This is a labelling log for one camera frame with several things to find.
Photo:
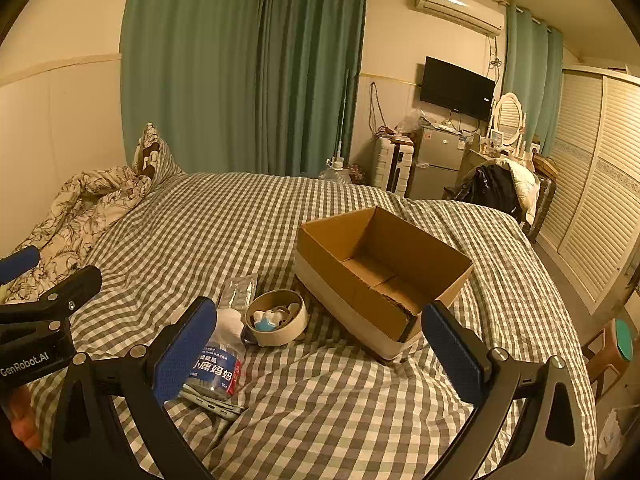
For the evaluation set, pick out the person's left hand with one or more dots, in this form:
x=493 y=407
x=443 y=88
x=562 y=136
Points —
x=25 y=420

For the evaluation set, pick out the foil blister pack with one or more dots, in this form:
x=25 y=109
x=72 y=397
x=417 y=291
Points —
x=240 y=291

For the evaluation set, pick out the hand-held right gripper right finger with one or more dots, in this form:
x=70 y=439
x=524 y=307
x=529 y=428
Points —
x=450 y=360

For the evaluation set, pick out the cardboard box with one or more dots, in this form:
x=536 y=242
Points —
x=345 y=240

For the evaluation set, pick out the large clear water jug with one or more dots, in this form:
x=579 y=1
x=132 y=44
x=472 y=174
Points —
x=336 y=174

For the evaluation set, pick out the clear plastic bag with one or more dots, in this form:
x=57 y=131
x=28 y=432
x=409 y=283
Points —
x=414 y=121

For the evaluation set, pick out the wide green curtain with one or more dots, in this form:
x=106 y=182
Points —
x=225 y=70

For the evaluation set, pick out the white oval mirror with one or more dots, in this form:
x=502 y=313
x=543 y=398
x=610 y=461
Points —
x=509 y=117

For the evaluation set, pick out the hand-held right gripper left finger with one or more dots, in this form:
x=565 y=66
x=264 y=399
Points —
x=186 y=355

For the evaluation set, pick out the white garment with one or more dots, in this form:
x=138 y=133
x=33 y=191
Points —
x=522 y=175

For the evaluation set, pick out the clear jar with blue label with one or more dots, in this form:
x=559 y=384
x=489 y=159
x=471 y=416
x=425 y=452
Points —
x=220 y=365

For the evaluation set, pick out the stool with green seat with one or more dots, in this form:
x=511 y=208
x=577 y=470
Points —
x=622 y=340

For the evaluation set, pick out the black bag with white cloth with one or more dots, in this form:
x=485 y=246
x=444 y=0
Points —
x=492 y=187

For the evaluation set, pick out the grey small fridge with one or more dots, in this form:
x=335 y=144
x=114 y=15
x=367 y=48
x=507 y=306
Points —
x=435 y=160

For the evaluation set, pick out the black wall television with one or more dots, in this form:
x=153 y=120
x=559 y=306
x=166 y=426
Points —
x=455 y=87

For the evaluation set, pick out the grey checkered bed sheet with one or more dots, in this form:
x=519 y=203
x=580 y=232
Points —
x=300 y=410

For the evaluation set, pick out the white air conditioner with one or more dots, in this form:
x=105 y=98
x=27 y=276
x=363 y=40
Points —
x=457 y=7

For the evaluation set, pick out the white ribbed suitcase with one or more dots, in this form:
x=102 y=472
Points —
x=387 y=165

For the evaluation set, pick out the thin white pole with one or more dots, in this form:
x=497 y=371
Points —
x=342 y=115

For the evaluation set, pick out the narrow green curtain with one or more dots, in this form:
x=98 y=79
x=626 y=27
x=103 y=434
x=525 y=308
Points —
x=530 y=70

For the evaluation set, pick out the floral quilt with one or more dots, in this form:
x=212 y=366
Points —
x=85 y=205

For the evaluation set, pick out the brown suitcase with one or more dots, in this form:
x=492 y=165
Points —
x=542 y=205

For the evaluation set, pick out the white and blue sock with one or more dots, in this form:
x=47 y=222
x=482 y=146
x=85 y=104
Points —
x=265 y=321

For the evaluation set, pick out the white louvred wardrobe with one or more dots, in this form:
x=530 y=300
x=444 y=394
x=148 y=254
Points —
x=595 y=175

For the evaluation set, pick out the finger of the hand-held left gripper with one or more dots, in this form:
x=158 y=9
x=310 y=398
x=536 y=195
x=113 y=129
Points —
x=70 y=287
x=20 y=263

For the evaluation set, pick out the beige tape roll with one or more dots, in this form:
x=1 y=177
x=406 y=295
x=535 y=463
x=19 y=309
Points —
x=295 y=325

